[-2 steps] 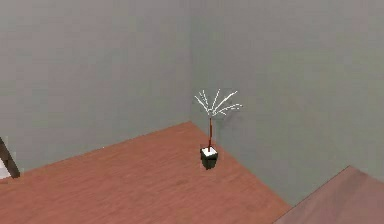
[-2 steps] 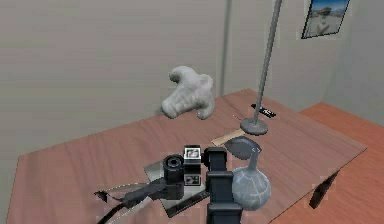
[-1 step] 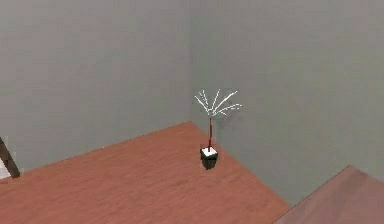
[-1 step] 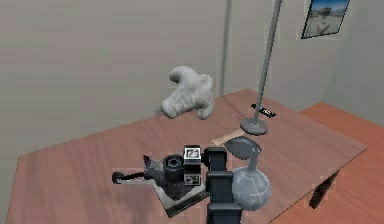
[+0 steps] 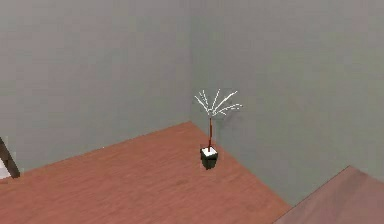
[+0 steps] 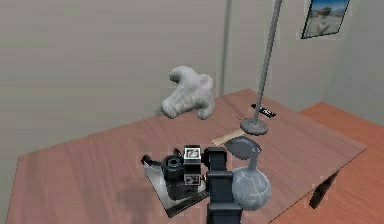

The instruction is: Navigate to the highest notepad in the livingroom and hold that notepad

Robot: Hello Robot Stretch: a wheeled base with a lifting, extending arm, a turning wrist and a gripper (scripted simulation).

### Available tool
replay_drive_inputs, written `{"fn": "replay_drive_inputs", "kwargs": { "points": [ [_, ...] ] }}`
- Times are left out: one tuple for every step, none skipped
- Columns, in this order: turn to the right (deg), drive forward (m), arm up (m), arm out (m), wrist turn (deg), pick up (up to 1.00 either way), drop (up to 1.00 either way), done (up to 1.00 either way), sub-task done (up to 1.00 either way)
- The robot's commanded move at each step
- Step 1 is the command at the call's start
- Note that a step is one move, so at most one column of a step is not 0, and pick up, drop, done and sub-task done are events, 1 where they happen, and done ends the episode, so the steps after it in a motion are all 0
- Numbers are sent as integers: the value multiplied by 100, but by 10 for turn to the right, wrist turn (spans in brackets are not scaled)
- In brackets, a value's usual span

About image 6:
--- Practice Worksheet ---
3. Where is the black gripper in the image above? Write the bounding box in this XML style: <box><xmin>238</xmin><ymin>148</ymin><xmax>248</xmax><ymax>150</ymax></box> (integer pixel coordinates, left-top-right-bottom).
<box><xmin>140</xmin><ymin>154</ymin><xmax>200</xmax><ymax>201</ymax></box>

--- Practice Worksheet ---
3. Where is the tan notepad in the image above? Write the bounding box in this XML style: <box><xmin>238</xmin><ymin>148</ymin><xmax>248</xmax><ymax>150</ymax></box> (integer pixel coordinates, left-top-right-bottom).
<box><xmin>211</xmin><ymin>128</ymin><xmax>247</xmax><ymax>147</ymax></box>

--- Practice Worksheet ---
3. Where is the dark glossy flat board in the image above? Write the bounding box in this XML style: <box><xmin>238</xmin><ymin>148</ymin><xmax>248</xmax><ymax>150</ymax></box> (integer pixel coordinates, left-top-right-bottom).
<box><xmin>142</xmin><ymin>154</ymin><xmax>210</xmax><ymax>218</ymax></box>

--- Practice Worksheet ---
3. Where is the reddish brown wooden table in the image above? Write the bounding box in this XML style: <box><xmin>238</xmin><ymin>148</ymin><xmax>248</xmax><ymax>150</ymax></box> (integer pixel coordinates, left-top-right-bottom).
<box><xmin>5</xmin><ymin>87</ymin><xmax>368</xmax><ymax>224</ymax></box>

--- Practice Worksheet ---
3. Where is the white lumpy statue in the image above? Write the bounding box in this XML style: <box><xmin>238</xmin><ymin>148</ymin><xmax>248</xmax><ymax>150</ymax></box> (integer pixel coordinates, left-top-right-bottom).
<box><xmin>161</xmin><ymin>65</ymin><xmax>216</xmax><ymax>121</ymax></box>

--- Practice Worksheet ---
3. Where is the grey round vase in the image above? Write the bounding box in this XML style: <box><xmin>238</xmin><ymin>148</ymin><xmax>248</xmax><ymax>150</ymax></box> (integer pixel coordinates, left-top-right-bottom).
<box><xmin>231</xmin><ymin>146</ymin><xmax>272</xmax><ymax>212</ymax></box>

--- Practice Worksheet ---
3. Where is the grey pole lamp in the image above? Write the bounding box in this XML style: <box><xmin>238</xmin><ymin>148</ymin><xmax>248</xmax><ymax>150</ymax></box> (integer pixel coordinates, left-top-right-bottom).
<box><xmin>240</xmin><ymin>0</ymin><xmax>284</xmax><ymax>136</ymax></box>

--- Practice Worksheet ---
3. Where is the black remote control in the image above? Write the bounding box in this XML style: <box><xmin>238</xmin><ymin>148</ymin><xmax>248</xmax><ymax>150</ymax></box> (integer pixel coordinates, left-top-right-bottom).
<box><xmin>250</xmin><ymin>103</ymin><xmax>277</xmax><ymax>119</ymax></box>

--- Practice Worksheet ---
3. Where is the black framed picture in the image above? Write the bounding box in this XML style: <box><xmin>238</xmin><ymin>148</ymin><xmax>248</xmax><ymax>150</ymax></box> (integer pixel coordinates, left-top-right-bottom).
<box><xmin>300</xmin><ymin>0</ymin><xmax>351</xmax><ymax>40</ymax></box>

